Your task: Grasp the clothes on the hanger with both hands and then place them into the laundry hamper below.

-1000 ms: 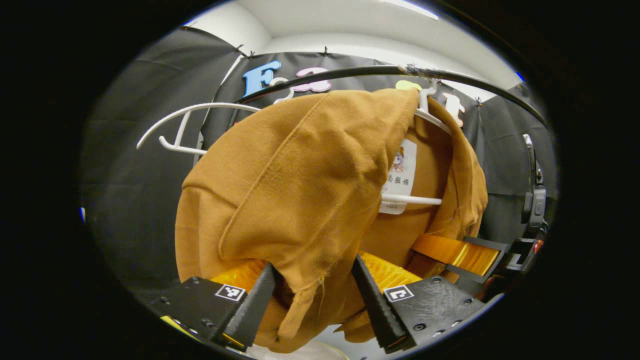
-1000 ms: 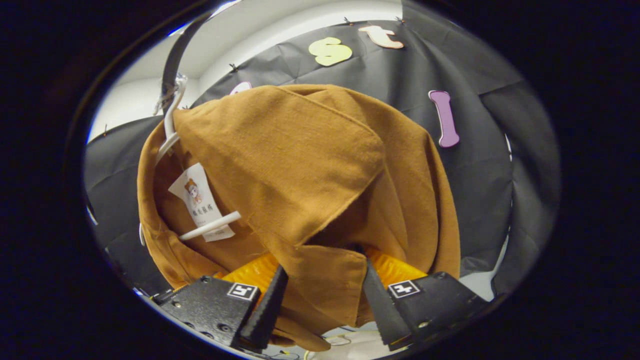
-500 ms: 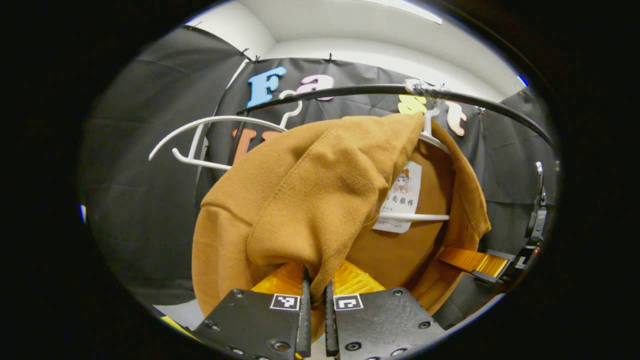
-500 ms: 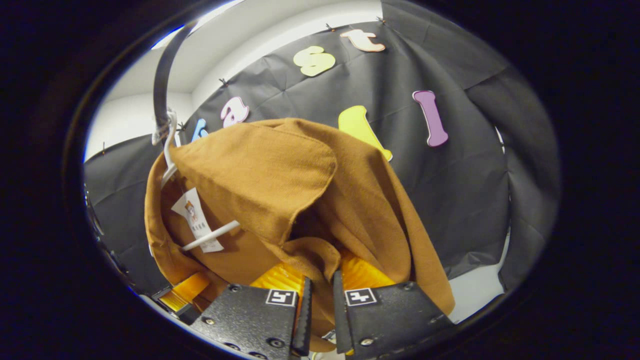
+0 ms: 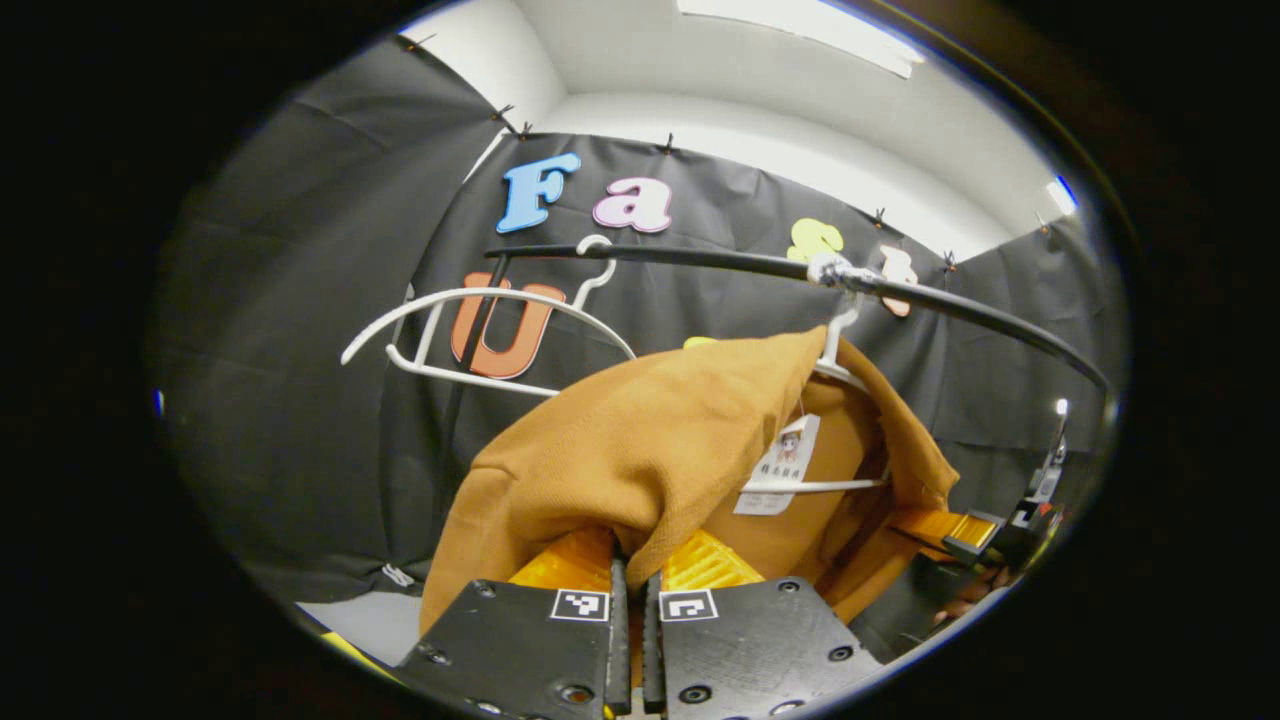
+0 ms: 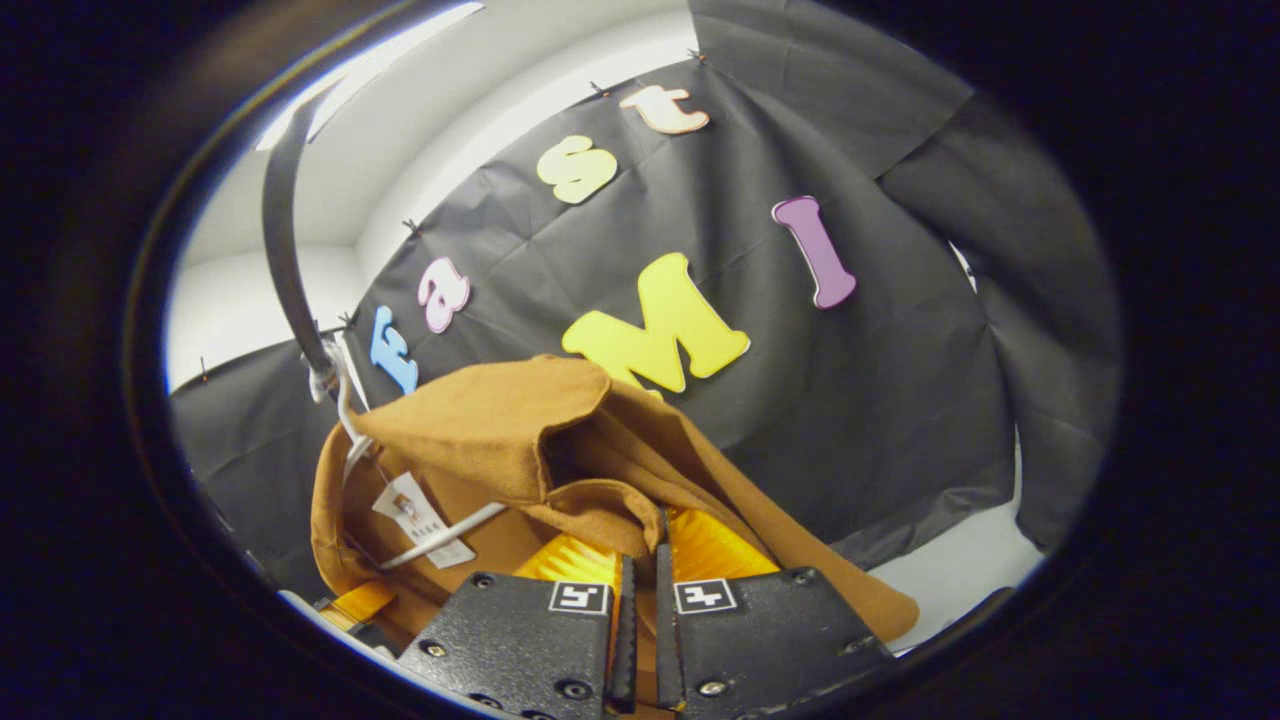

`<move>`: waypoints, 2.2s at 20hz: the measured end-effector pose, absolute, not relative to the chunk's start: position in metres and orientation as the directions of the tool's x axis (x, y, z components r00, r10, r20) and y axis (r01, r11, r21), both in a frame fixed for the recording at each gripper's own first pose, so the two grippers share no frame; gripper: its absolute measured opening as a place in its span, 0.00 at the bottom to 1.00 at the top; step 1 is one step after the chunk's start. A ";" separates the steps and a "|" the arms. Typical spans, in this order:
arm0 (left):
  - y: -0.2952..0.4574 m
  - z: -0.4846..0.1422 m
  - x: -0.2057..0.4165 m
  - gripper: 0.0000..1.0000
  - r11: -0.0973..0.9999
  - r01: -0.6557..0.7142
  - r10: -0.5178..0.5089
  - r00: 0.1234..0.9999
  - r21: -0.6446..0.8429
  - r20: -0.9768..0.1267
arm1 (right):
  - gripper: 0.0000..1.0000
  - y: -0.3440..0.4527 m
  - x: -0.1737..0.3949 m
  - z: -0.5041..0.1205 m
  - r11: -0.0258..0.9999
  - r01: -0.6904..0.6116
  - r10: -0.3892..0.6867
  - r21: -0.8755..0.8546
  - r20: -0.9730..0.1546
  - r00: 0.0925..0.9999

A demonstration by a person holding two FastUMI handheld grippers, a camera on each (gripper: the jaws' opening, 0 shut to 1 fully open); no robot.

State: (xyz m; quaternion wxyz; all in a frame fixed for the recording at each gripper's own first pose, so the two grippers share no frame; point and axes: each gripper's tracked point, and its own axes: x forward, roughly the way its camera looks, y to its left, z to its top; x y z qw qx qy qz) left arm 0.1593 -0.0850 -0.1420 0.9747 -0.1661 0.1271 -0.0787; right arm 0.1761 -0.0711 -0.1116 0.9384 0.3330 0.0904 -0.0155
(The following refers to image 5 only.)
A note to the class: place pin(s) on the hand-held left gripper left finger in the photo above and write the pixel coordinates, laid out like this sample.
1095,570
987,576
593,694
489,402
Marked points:
620,640

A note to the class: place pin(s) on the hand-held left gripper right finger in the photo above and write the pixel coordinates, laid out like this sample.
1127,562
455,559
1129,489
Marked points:
653,650

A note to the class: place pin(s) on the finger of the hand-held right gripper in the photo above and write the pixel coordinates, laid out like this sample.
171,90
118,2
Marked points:
950,528

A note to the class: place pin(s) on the brown shirt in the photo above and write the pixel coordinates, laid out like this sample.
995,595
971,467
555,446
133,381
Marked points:
620,450

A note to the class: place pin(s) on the white plastic hanger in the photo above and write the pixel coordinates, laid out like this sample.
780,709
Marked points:
500,291
835,340

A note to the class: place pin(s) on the black clothes rack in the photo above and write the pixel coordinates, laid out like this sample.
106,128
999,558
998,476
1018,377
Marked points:
700,258

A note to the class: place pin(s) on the small ceiling light panel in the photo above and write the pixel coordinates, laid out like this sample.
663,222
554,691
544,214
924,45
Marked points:
1062,195

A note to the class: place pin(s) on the black backdrop cloth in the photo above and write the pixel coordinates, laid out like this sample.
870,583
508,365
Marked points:
300,400

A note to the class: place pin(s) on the large ceiling light panel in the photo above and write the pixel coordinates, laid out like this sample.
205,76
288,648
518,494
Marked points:
810,25

